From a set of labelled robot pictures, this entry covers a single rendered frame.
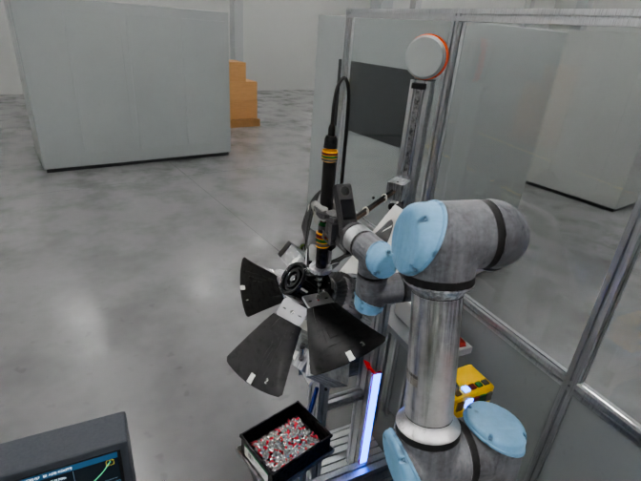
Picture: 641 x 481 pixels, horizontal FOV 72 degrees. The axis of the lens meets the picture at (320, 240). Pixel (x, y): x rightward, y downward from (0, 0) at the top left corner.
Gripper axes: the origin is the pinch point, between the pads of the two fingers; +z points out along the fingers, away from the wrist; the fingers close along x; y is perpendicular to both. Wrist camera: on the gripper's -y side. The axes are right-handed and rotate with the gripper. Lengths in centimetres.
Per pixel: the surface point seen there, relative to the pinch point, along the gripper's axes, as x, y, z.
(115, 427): -59, 26, -37
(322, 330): -4.5, 33.2, -16.0
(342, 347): -2.1, 33.9, -24.0
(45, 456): -70, 25, -40
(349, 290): 13.4, 33.6, 0.8
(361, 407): 31, 101, 8
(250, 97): 224, 100, 800
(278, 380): -15, 55, -9
